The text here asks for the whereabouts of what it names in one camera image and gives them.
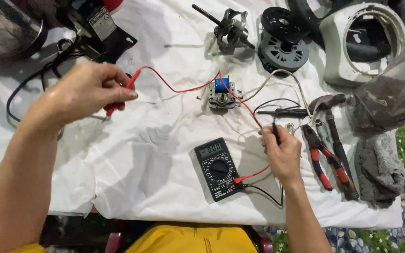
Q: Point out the grey round motor housing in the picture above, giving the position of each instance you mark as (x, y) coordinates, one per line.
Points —
(283, 56)

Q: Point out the metal rotor with shaft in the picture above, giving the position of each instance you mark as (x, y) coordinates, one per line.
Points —
(232, 30)

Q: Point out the black round fan part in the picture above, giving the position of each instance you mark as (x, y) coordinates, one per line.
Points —
(280, 23)

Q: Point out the white plastic fan housing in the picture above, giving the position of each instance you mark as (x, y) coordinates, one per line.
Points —
(332, 52)

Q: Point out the person's right fingers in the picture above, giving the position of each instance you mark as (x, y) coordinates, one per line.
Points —
(268, 135)

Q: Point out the white table cloth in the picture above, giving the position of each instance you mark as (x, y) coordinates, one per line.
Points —
(153, 161)

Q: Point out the red multimeter test lead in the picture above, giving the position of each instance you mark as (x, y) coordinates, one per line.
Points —
(174, 90)

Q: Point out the clear plastic bag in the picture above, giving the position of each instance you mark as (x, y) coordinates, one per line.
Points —
(385, 102)

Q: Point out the black multimeter test lead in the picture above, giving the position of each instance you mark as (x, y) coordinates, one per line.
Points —
(276, 135)

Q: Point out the metal pot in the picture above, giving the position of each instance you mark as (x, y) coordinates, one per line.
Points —
(7, 28)

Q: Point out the small silver connector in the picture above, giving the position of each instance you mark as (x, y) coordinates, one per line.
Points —
(289, 127)

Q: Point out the person's left hand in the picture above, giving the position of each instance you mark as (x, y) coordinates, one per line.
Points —
(83, 91)

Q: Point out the red plastic part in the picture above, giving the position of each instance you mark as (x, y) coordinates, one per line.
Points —
(113, 5)

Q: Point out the small motor with blue coil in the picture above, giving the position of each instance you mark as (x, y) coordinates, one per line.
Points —
(221, 95)

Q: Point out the yellow garment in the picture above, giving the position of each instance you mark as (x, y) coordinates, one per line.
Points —
(192, 240)

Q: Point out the grey rag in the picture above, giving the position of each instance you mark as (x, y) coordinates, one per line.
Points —
(378, 168)

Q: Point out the person's right hand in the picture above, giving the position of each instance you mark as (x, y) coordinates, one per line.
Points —
(285, 154)

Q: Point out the black digital multimeter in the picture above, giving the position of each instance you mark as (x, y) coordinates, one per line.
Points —
(218, 170)

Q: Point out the red and black pliers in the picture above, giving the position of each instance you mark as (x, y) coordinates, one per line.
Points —
(316, 161)

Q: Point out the black pen-shaped tool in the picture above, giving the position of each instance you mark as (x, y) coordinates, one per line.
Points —
(288, 112)

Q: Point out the black motor with label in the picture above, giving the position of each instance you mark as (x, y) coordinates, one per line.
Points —
(98, 26)

